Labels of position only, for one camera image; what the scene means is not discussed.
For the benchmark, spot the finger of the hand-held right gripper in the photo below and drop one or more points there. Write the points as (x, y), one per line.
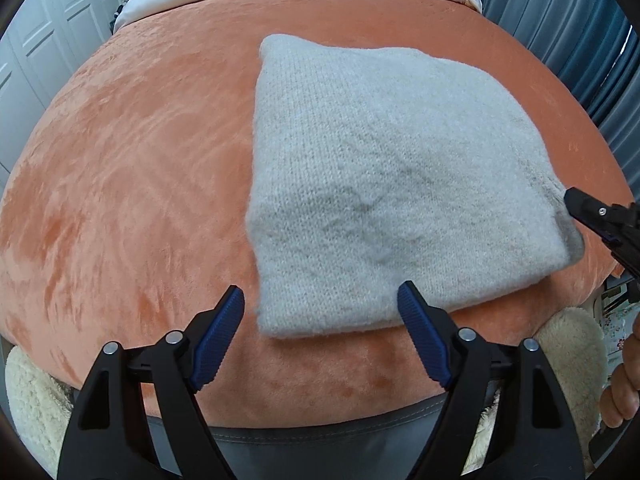
(617, 220)

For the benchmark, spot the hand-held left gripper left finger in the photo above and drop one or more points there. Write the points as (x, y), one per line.
(217, 340)

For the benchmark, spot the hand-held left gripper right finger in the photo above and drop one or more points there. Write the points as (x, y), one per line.
(425, 340)

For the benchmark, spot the grey sweater with black hearts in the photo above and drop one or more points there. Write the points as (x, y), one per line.
(390, 185)

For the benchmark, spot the person's right hand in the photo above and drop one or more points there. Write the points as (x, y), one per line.
(622, 385)

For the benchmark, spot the cream fluffy rug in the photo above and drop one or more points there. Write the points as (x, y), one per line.
(570, 350)
(30, 400)

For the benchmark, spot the floral printed cloth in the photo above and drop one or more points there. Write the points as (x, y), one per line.
(620, 330)

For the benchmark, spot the orange plush blanket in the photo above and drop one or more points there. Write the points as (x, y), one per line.
(125, 185)

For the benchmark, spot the grey blue curtain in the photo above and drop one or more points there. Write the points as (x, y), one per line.
(550, 20)

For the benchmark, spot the white wardrobe doors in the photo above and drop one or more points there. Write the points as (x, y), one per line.
(45, 35)

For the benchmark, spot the grey leather bed frame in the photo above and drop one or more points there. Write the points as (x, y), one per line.
(320, 452)

